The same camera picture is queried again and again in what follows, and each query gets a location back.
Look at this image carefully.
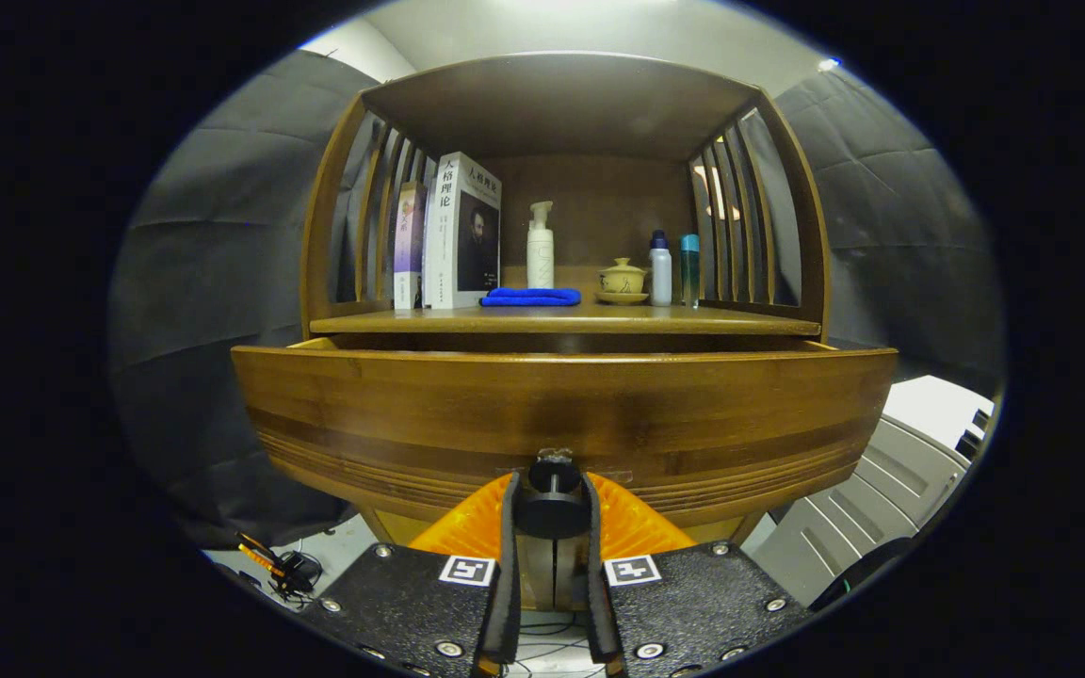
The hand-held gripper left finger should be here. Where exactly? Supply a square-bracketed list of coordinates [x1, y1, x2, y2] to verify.
[300, 472, 523, 678]

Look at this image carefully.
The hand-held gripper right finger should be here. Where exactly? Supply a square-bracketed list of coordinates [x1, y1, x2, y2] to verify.
[583, 472, 814, 678]

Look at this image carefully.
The teal bottle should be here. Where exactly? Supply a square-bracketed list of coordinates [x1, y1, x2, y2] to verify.
[679, 234, 701, 309]

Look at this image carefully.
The white bottle with dark cap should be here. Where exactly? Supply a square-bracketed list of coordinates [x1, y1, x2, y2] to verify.
[649, 231, 673, 307]

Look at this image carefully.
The wooden drawer with black knob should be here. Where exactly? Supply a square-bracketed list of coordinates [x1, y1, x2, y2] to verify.
[230, 337, 899, 542]

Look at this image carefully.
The beige lidded tea cup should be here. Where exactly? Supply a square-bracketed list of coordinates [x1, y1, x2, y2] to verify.
[595, 258, 650, 306]

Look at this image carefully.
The white book with portrait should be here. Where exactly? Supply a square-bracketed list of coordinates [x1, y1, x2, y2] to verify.
[421, 152, 503, 311]

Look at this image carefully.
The purple book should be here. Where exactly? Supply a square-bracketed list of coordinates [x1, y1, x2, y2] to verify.
[393, 181, 429, 311]

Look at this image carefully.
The blue folded cloth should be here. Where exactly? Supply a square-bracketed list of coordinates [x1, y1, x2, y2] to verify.
[480, 287, 582, 308]

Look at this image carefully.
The white pump bottle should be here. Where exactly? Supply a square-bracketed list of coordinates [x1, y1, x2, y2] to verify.
[526, 201, 556, 290]

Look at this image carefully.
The wooden cabinet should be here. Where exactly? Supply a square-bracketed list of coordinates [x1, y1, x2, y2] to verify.
[300, 52, 833, 611]

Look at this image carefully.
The dark rounded object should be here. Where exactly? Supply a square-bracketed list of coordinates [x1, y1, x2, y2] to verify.
[806, 537, 920, 613]

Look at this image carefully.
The orange black tool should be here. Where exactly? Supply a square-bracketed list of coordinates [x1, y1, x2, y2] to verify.
[235, 530, 324, 601]

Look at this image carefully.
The wooden countertop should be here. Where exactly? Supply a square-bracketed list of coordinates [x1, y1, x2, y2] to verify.
[309, 299, 822, 337]

